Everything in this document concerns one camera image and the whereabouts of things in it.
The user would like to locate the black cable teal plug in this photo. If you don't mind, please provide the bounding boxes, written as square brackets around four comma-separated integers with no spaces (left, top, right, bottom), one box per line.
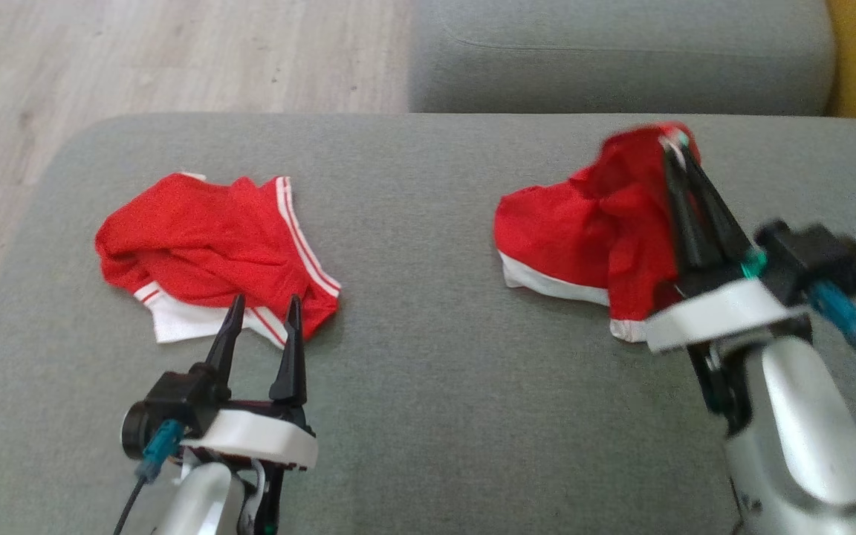
[112,418,185,535]
[805,281,856,391]

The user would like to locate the black left cable teal plug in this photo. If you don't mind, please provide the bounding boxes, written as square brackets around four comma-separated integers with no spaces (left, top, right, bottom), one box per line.
[112,418,185,535]

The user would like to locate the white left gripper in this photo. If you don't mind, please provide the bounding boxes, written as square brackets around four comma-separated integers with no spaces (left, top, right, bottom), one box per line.
[181,294,320,472]

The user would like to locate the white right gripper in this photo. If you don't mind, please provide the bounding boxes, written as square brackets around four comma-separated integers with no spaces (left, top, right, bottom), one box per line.
[646,140,809,354]

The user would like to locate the grey sofa seat cushion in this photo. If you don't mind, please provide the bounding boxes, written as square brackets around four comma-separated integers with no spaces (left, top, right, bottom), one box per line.
[407,0,837,117]

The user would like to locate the red jersey white sleeves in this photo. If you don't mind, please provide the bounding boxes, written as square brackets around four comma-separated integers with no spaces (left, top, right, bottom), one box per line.
[95,172,342,349]

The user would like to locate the black right cable teal plug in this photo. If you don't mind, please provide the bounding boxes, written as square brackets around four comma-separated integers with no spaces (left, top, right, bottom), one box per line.
[805,281,856,391]

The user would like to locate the red shorts white trim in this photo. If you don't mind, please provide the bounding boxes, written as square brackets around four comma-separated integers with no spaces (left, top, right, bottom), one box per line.
[493,123,704,343]

